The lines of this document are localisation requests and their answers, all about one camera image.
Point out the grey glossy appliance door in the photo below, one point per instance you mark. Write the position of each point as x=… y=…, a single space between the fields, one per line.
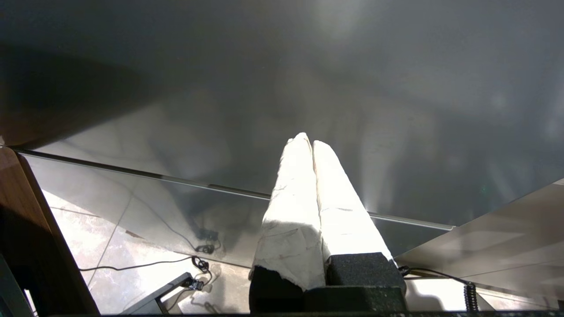
x=264 y=66

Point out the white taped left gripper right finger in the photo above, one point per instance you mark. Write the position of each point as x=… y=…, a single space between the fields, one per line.
x=348 y=229

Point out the brown wooden furniture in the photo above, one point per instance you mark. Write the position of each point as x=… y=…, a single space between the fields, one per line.
x=26 y=220

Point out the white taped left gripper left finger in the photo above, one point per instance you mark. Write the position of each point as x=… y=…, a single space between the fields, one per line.
x=291 y=229

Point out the black metal stand leg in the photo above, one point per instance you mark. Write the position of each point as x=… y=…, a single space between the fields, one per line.
x=172 y=284

